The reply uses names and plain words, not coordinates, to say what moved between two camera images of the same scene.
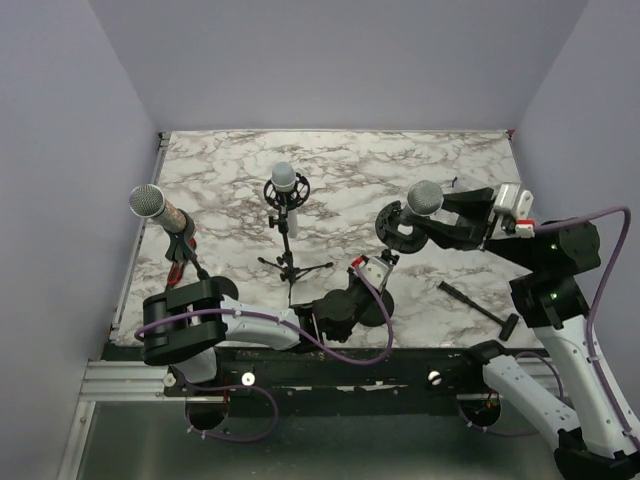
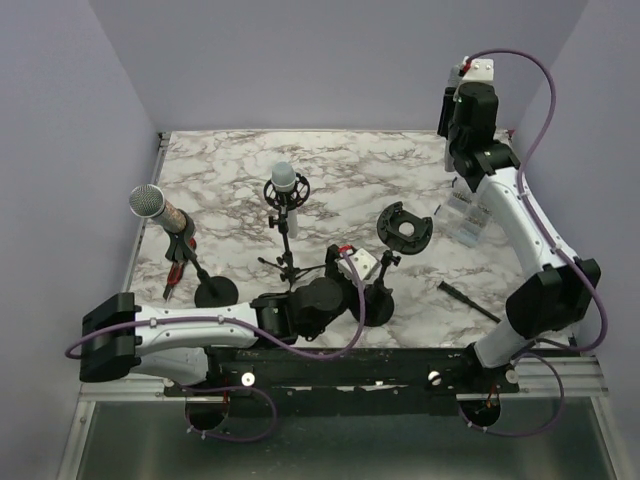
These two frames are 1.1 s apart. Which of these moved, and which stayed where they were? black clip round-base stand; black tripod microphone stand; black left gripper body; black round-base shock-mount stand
Moved: black left gripper body
Stayed: black tripod microphone stand; black clip round-base stand; black round-base shock-mount stand
